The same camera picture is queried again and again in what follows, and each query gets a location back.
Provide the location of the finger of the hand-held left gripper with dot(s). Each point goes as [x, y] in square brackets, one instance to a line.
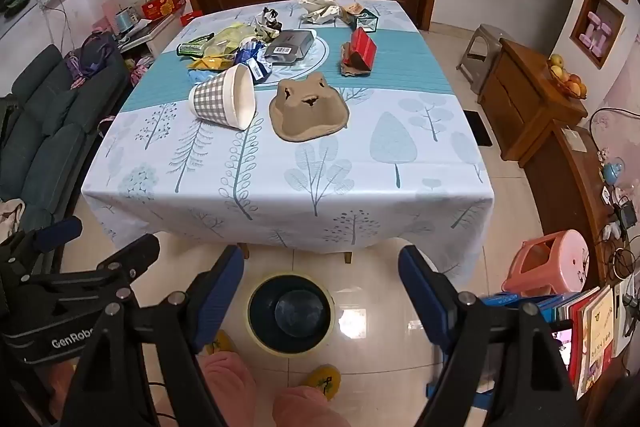
[57, 229]
[130, 257]

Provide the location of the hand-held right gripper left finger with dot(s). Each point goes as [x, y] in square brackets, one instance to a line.
[220, 297]

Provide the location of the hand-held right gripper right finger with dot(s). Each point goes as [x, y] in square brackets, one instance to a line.
[420, 289]

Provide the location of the round yellow-rimmed trash bin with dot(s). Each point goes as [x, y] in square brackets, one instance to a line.
[265, 307]

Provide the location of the checked paper cup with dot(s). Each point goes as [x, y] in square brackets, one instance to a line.
[215, 97]

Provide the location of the brown pulp cup carrier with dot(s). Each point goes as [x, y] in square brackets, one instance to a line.
[305, 122]

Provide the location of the green snack packet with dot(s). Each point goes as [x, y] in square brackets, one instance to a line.
[192, 47]

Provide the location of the blue wrapper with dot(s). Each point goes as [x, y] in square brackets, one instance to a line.
[250, 57]

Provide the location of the yellow plastic bag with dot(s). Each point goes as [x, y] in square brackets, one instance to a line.
[225, 39]

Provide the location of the black and white wrapper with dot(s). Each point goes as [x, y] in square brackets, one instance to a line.
[267, 19]

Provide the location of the dark green carton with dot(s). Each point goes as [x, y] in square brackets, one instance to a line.
[367, 19]

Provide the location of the small beige packet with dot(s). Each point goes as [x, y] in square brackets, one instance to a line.
[354, 8]

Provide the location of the cream cloth bag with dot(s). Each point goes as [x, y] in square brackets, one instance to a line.
[11, 219]

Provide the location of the dark green sofa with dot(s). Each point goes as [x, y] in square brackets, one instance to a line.
[45, 157]

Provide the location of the person's left leg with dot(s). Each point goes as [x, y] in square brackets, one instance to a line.
[227, 387]

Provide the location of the person's leg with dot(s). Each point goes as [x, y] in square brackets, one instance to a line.
[307, 409]
[227, 387]

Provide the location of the yellow slipper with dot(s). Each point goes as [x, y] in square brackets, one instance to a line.
[325, 379]

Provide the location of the pink plastic stool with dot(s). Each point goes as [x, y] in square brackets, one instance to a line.
[555, 257]

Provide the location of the person's right leg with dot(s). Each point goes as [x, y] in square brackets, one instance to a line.
[307, 409]

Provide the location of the tree print tablecloth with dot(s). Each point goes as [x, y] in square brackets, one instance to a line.
[350, 157]

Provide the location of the black floor mat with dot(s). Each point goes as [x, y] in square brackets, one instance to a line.
[477, 129]

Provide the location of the purple bag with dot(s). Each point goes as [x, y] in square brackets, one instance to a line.
[92, 57]

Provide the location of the long wooden cabinet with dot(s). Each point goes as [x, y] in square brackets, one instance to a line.
[565, 187]

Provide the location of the row of children's books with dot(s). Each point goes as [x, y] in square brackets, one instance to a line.
[595, 337]

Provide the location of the small wooden cabinet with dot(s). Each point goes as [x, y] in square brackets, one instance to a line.
[520, 107]

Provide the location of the white side table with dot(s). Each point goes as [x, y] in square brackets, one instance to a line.
[150, 34]

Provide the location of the metal pot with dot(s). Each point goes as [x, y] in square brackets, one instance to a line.
[126, 21]

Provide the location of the grey plastic stool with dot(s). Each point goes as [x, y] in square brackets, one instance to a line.
[480, 52]

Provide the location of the small red box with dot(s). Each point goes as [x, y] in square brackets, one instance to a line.
[191, 17]

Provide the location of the large red gift box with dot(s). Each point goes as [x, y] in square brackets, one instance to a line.
[164, 3]

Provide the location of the bowl of fruit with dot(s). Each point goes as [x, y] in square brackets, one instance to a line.
[565, 77]

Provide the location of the crumpled white plastic bag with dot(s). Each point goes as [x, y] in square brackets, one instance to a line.
[320, 9]

